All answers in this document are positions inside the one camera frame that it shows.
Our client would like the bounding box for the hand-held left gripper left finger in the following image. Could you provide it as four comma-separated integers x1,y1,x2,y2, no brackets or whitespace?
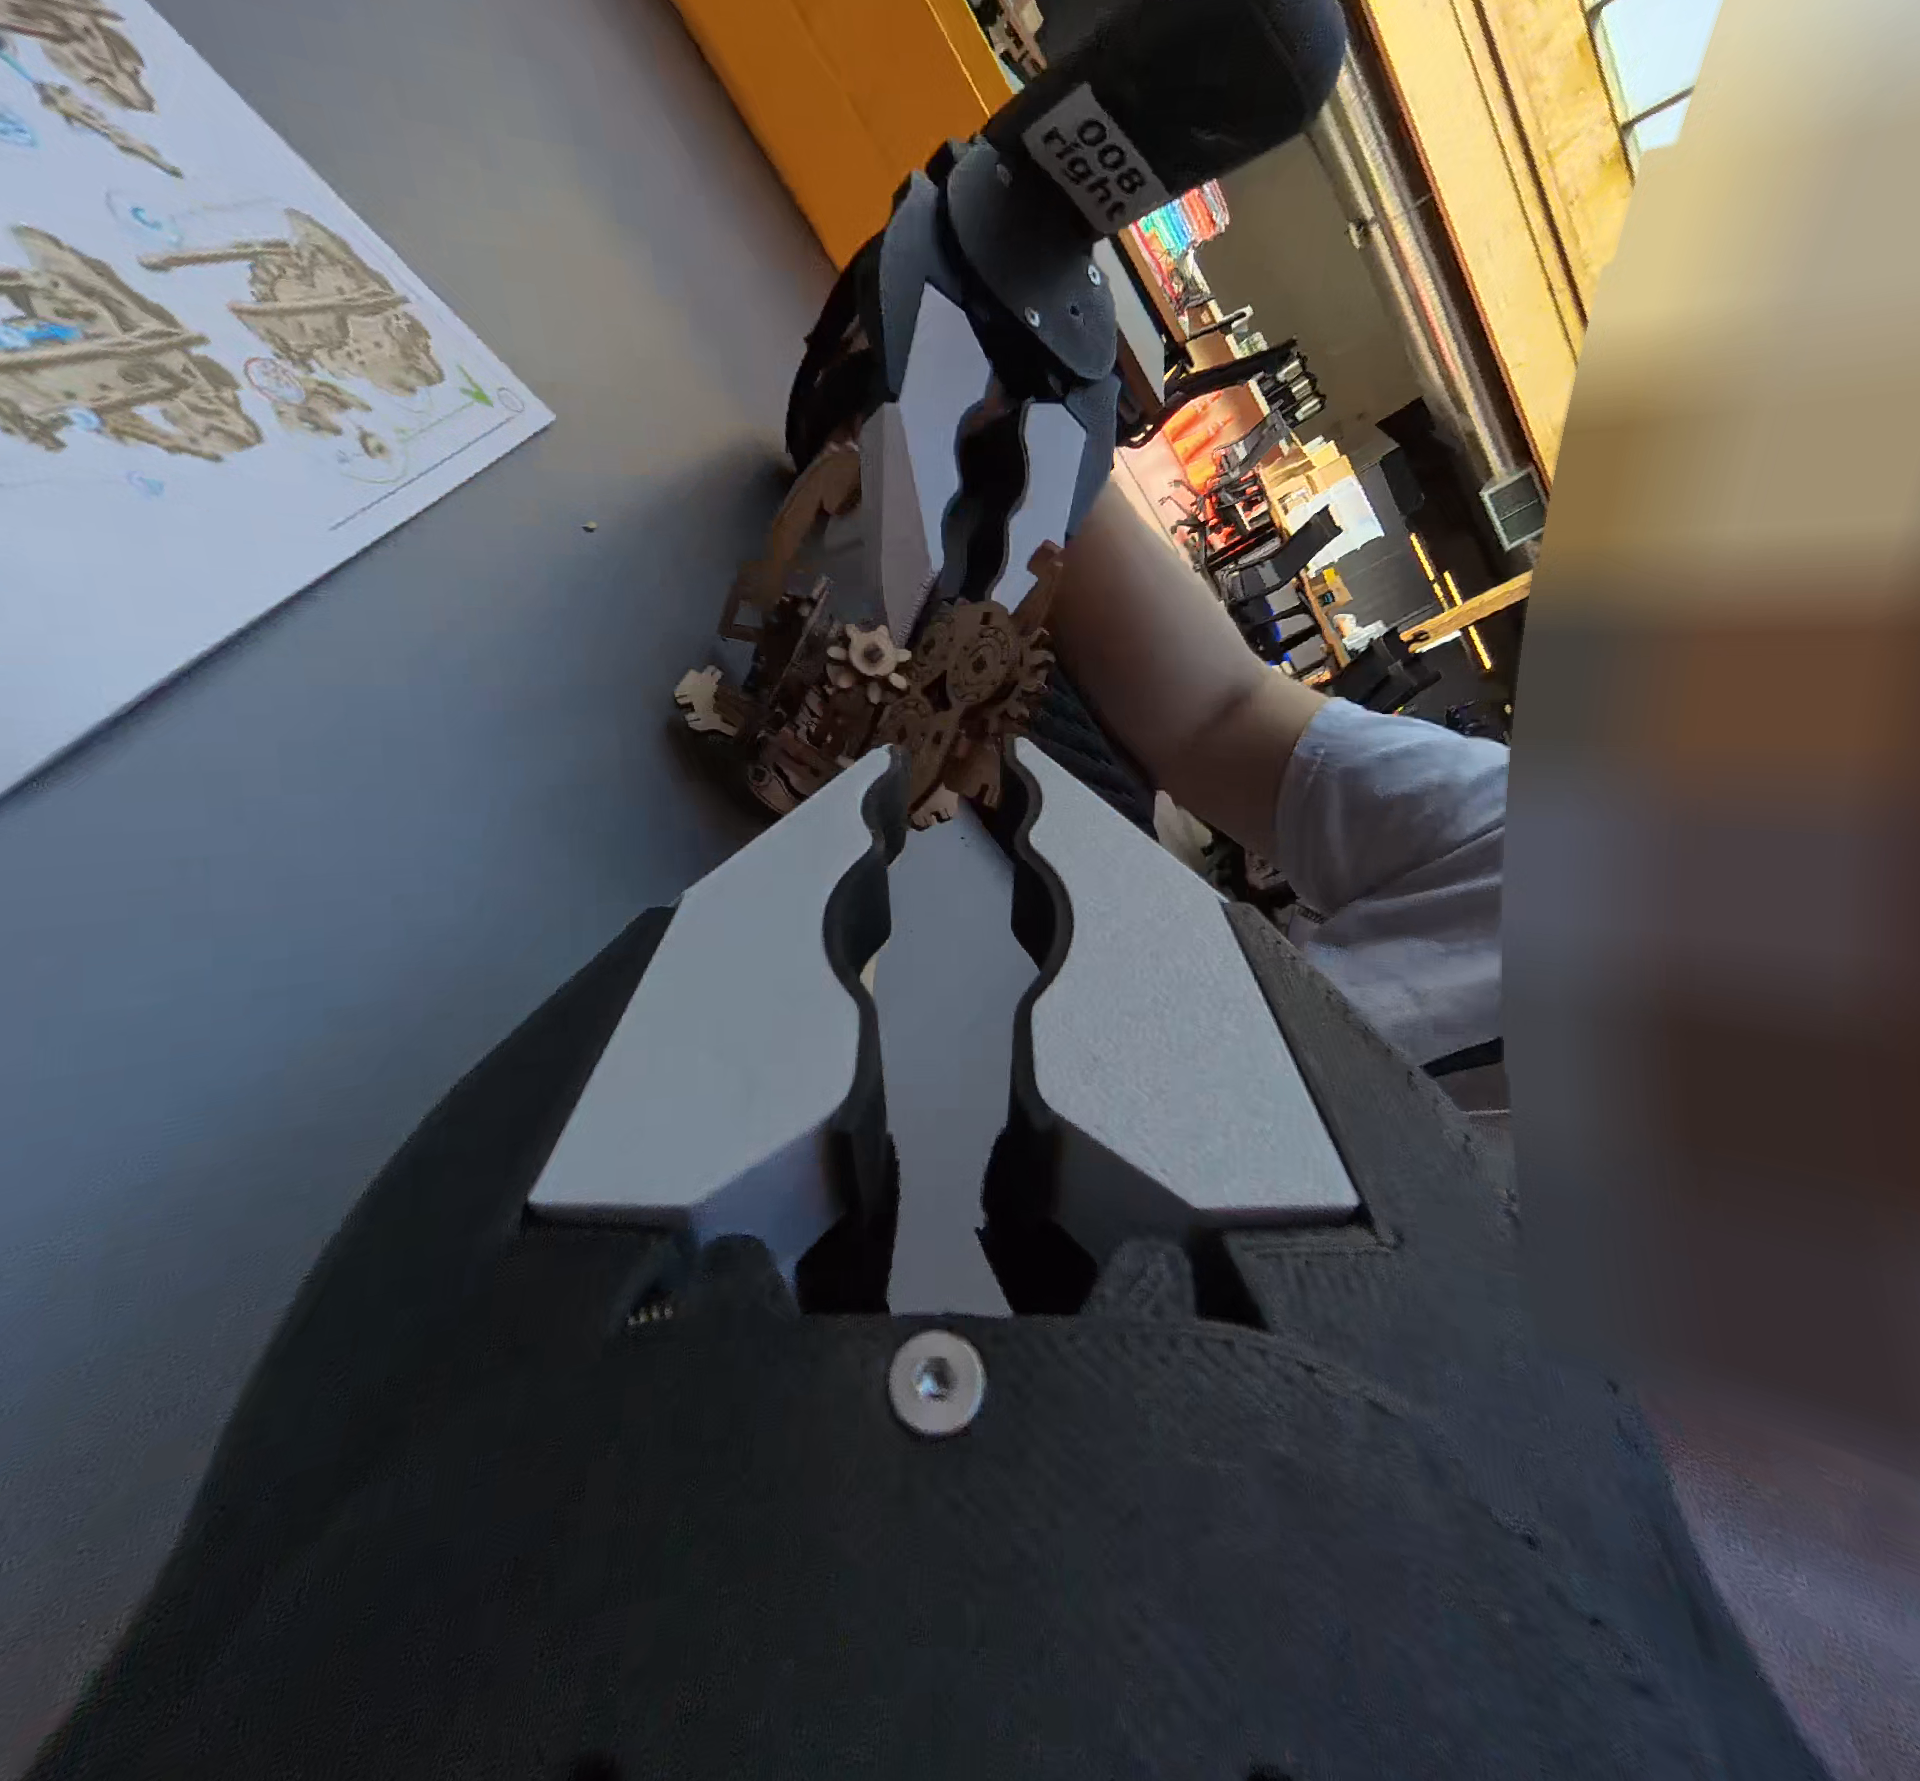
525,742,908,1281

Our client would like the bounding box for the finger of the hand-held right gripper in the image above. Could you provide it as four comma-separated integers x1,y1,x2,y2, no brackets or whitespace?
960,386,1122,605
858,283,1003,613

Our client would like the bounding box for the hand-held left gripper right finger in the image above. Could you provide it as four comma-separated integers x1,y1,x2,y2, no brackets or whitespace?
983,739,1362,1265

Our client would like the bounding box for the wooden gear model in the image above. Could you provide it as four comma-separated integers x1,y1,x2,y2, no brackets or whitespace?
669,490,1072,836

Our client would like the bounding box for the person's right forearm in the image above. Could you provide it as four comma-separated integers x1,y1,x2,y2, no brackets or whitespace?
1051,473,1337,898

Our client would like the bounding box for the white assembly instruction booklet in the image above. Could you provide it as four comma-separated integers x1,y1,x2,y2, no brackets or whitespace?
0,0,558,801

